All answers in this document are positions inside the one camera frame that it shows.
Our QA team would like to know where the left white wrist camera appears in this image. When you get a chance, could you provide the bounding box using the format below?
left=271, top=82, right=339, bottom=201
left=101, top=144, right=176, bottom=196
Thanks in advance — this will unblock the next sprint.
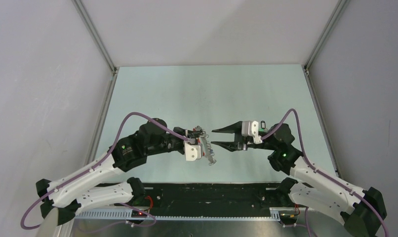
left=184, top=143, right=202, bottom=161

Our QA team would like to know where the key bunch with red band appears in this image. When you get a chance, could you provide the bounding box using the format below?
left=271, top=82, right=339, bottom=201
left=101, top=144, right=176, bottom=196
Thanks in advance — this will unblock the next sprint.
left=193, top=126, right=216, bottom=166

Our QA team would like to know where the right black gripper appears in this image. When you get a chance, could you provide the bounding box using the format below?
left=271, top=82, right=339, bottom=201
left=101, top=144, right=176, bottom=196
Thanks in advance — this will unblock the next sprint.
left=211, top=121, right=277, bottom=153

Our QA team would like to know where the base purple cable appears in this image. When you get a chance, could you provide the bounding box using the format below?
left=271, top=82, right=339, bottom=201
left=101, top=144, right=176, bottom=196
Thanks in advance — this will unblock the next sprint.
left=295, top=204, right=320, bottom=237
left=84, top=199, right=158, bottom=235

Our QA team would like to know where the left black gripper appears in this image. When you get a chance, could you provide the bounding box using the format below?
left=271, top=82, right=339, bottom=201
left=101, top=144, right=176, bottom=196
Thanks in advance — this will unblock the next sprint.
left=146, top=126, right=201, bottom=156

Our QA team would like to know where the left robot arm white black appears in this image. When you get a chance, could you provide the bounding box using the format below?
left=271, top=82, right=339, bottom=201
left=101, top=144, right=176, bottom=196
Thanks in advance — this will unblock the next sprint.
left=36, top=118, right=205, bottom=225

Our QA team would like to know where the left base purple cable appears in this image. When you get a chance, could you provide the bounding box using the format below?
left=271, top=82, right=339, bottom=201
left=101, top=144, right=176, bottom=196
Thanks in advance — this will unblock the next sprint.
left=84, top=199, right=158, bottom=235

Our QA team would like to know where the aluminium frame post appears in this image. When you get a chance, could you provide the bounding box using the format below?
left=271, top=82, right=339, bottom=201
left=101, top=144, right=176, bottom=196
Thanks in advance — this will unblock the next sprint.
left=303, top=0, right=351, bottom=75
left=72, top=0, right=117, bottom=75

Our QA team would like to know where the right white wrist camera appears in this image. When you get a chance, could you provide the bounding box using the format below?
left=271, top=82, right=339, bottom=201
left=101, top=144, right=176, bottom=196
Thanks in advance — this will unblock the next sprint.
left=241, top=120, right=263, bottom=144

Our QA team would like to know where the white cable duct strip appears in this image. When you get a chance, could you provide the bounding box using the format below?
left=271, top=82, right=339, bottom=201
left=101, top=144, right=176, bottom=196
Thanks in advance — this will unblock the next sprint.
left=75, top=208, right=296, bottom=222

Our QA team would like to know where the left aluminium frame post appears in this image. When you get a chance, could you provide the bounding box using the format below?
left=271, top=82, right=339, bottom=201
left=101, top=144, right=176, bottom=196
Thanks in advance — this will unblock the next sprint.
left=72, top=0, right=117, bottom=75

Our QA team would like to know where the right aluminium frame post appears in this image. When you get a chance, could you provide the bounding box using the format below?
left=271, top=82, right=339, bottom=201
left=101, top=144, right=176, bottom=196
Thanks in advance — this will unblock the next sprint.
left=303, top=0, right=351, bottom=75

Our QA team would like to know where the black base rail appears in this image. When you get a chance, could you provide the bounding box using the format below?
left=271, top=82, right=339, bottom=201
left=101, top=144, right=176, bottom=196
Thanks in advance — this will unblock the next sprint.
left=114, top=182, right=306, bottom=219

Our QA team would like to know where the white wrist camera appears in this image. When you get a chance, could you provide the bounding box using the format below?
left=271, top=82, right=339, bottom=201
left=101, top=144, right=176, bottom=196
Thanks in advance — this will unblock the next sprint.
left=241, top=120, right=263, bottom=144
left=184, top=143, right=202, bottom=161

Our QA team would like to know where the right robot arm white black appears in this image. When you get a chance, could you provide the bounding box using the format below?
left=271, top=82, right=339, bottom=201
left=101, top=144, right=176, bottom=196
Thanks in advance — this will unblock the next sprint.
left=213, top=121, right=387, bottom=237

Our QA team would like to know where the key bunch with green tag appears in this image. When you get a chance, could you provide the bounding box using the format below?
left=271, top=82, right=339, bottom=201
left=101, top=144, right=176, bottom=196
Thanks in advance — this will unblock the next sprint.
left=259, top=120, right=267, bottom=132

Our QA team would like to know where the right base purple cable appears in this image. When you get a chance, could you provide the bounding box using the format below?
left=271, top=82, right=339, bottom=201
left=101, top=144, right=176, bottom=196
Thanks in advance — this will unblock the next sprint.
left=295, top=204, right=320, bottom=237

